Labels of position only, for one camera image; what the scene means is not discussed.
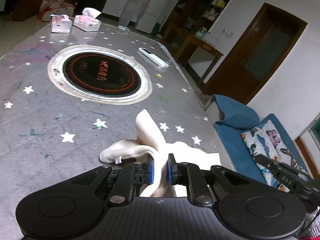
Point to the butterfly print pillow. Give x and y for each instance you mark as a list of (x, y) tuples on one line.
[(267, 138)]

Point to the pink polka dot play tent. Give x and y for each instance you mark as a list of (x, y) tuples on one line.
[(56, 7)]

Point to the dark wooden shelf cabinet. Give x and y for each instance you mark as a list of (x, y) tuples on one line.
[(190, 16)]

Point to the cream white sweater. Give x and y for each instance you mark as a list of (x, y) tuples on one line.
[(150, 141)]

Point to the small blue pack on table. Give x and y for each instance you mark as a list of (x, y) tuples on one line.
[(123, 28)]

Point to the dark wooden door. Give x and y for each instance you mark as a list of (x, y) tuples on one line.
[(257, 54)]

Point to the round black induction cooktop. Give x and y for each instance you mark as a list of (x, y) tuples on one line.
[(100, 75)]

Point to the glass jar on table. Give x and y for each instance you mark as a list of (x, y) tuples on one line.
[(201, 33)]

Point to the water dispenser with blue bottle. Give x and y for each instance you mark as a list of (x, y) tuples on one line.
[(128, 12)]

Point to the white remote control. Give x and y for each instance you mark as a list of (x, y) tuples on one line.
[(154, 58)]

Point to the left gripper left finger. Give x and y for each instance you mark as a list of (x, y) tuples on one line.
[(126, 182)]

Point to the small pink tissue box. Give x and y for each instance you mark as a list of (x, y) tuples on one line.
[(61, 24)]

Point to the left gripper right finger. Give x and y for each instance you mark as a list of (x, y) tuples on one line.
[(190, 176)]

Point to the dark wooden side table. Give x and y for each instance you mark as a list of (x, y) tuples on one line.
[(197, 53)]

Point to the blue sofa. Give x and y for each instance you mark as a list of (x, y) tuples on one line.
[(233, 116)]

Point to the white refrigerator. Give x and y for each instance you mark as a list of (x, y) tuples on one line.
[(149, 14)]

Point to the pink tissue box with tissue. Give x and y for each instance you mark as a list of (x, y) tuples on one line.
[(88, 21)]

